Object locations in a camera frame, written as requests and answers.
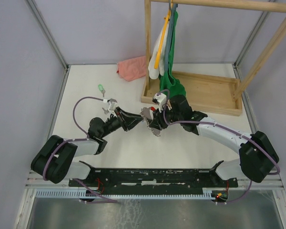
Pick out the key with green tag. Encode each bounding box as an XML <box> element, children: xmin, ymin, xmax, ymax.
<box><xmin>98</xmin><ymin>84</ymin><xmax>105</xmax><ymax>97</ymax></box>

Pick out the yellow clothes hanger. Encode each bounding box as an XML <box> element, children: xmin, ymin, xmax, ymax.
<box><xmin>152</xmin><ymin>0</ymin><xmax>173</xmax><ymax>72</ymax></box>

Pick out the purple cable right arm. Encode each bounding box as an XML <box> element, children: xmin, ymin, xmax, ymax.
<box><xmin>157</xmin><ymin>89</ymin><xmax>281</xmax><ymax>205</ymax></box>

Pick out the green hanging garment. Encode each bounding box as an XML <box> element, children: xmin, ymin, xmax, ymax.
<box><xmin>159</xmin><ymin>11</ymin><xmax>186</xmax><ymax>98</ymax></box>

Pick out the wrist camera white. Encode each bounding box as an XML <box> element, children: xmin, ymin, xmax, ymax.
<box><xmin>152</xmin><ymin>93</ymin><xmax>167</xmax><ymax>113</ymax></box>
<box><xmin>102</xmin><ymin>98</ymin><xmax>117</xmax><ymax>117</ymax></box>

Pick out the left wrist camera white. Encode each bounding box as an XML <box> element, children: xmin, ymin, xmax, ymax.
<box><xmin>102</xmin><ymin>98</ymin><xmax>117</xmax><ymax>117</ymax></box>

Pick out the pink cloth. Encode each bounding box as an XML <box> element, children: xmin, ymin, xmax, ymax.
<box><xmin>117</xmin><ymin>56</ymin><xmax>146</xmax><ymax>82</ymax></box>

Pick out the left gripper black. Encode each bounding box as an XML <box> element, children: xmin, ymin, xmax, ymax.
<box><xmin>100</xmin><ymin>106</ymin><xmax>143</xmax><ymax>138</ymax></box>

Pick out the grey clothes hanger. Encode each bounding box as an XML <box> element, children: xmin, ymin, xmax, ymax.
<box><xmin>164</xmin><ymin>3</ymin><xmax>178</xmax><ymax>72</ymax></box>

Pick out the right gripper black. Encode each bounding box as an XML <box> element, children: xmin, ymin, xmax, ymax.
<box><xmin>149</xmin><ymin>103</ymin><xmax>183</xmax><ymax>131</ymax></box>

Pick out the wooden clothes rack tray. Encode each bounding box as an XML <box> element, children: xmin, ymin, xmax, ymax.
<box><xmin>140</xmin><ymin>0</ymin><xmax>286</xmax><ymax>117</ymax></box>

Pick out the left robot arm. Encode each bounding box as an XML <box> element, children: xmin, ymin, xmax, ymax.
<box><xmin>31</xmin><ymin>107</ymin><xmax>143</xmax><ymax>186</ymax></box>

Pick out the white hanging garment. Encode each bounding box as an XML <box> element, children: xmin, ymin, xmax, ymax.
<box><xmin>148</xmin><ymin>26</ymin><xmax>170</xmax><ymax>80</ymax></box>

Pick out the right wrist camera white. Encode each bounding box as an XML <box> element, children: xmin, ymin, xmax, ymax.
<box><xmin>152</xmin><ymin>93</ymin><xmax>167</xmax><ymax>113</ymax></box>

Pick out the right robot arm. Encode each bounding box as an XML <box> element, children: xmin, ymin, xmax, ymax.
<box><xmin>146</xmin><ymin>93</ymin><xmax>280</xmax><ymax>187</ymax></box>

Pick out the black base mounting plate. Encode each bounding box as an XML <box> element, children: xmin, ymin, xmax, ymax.
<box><xmin>81</xmin><ymin>161</ymin><xmax>238</xmax><ymax>196</ymax></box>

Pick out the grey slotted cable duct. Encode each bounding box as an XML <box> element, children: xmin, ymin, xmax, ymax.
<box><xmin>35</xmin><ymin>188</ymin><xmax>217</xmax><ymax>198</ymax></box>

